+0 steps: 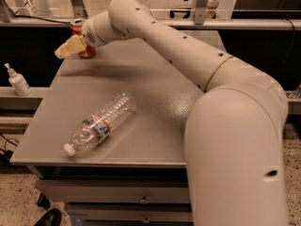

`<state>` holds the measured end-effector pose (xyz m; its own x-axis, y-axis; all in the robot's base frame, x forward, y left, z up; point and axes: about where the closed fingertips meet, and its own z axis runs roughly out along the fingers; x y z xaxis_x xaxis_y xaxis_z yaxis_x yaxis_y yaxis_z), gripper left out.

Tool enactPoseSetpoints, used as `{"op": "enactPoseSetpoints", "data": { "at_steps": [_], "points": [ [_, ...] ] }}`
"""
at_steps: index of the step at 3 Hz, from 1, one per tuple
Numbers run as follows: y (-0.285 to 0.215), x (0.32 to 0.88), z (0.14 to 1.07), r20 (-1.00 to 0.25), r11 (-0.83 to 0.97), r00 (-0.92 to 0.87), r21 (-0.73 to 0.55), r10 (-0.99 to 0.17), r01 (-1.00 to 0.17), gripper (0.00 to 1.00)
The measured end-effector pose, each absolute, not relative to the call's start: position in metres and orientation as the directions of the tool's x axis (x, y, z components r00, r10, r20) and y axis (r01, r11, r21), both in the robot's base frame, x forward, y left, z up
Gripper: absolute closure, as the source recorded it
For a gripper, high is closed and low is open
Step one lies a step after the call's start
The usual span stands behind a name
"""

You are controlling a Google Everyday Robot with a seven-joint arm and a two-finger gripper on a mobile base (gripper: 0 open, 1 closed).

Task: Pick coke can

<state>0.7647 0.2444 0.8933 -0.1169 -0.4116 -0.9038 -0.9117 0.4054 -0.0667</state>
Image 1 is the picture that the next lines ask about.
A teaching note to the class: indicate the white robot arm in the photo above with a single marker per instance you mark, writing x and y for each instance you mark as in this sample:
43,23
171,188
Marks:
233,134

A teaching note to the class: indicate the black caster wheel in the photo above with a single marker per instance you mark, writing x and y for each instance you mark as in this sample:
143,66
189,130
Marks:
43,202

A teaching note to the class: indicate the top grey drawer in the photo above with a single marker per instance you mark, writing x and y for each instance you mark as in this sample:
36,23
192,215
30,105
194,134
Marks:
104,191

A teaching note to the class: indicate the white pump dispenser bottle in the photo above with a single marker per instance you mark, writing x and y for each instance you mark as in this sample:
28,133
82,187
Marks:
18,82

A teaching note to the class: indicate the grey drawer cabinet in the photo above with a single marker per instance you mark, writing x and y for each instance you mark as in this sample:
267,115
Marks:
107,139

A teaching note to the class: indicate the clear plastic water bottle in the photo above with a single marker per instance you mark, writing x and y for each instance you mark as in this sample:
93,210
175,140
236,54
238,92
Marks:
100,124

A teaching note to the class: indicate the black shoe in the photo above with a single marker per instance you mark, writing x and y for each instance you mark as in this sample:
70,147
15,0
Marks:
51,218

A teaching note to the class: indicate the grey drawer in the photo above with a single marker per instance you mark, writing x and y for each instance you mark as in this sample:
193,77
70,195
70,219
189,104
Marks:
153,212
104,191

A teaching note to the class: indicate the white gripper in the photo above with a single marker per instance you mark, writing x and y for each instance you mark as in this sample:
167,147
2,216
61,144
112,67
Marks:
91,30

